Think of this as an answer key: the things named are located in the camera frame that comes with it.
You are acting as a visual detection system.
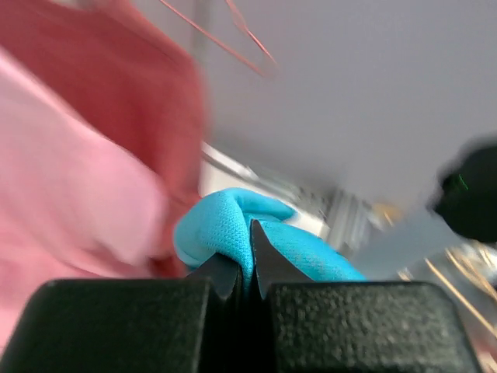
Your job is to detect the light pink t-shirt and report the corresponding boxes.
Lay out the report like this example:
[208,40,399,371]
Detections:
[1,53,167,346]

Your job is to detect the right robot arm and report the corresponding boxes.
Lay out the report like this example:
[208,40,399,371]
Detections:
[350,136,496,277]

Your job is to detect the salmon wire hanger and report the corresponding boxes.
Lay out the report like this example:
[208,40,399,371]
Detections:
[161,1,277,78]

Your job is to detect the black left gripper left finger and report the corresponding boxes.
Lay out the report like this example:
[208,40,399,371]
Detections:
[1,254,242,372]

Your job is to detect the teal t-shirt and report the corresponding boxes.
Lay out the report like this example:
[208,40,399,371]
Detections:
[173,188,366,287]

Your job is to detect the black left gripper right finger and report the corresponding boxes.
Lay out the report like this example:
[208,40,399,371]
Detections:
[250,221,481,372]

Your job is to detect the coral red t-shirt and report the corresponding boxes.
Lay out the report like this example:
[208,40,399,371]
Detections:
[1,1,207,277]

